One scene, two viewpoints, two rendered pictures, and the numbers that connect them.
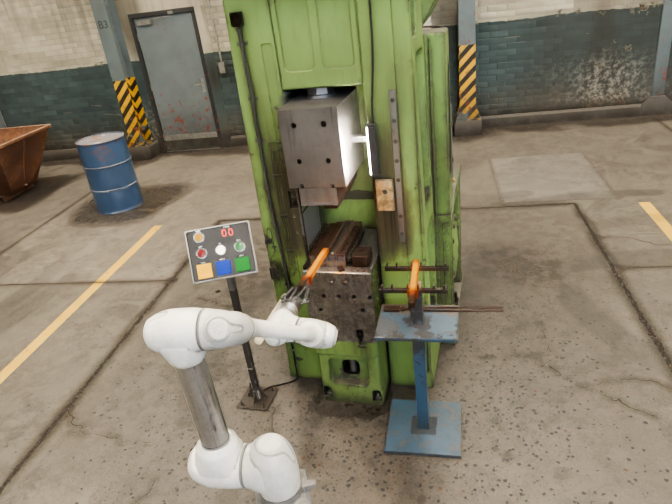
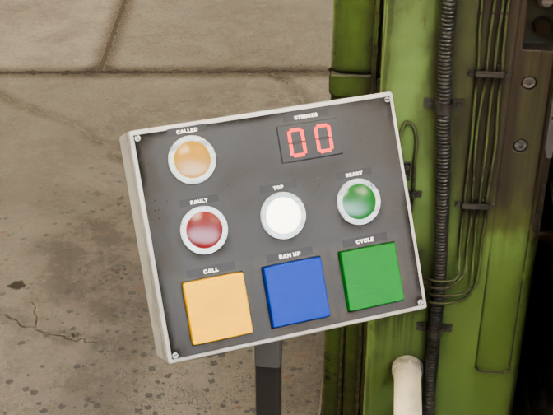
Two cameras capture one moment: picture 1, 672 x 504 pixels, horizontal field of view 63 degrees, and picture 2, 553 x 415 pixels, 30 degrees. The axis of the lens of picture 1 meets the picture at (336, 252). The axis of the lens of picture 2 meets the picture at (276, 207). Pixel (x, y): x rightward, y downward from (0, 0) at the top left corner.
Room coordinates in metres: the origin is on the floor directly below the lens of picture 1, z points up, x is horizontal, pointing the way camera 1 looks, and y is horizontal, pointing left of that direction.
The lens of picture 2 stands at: (1.59, 0.84, 1.75)
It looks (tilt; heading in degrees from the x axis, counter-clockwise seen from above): 31 degrees down; 348
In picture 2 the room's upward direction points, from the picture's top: straight up
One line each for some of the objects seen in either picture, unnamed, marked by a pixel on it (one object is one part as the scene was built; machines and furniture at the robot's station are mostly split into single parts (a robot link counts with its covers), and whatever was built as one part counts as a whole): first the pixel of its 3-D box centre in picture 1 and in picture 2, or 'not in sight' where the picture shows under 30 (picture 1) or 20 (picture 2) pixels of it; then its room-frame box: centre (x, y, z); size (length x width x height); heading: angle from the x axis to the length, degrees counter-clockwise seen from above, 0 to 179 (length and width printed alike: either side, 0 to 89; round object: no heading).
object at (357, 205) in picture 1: (350, 154); not in sight; (3.11, -0.16, 1.37); 0.41 x 0.10 x 0.91; 72
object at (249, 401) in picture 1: (256, 392); not in sight; (2.72, 0.61, 0.05); 0.22 x 0.22 x 0.09; 72
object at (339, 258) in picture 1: (337, 242); not in sight; (2.82, -0.01, 0.96); 0.42 x 0.20 x 0.09; 162
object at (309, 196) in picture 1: (329, 182); not in sight; (2.82, -0.01, 1.32); 0.42 x 0.20 x 0.10; 162
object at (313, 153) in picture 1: (331, 136); not in sight; (2.81, -0.06, 1.56); 0.42 x 0.39 x 0.40; 162
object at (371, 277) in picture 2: (242, 264); (370, 276); (2.61, 0.50, 1.01); 0.07 x 0.05 x 0.07; 97
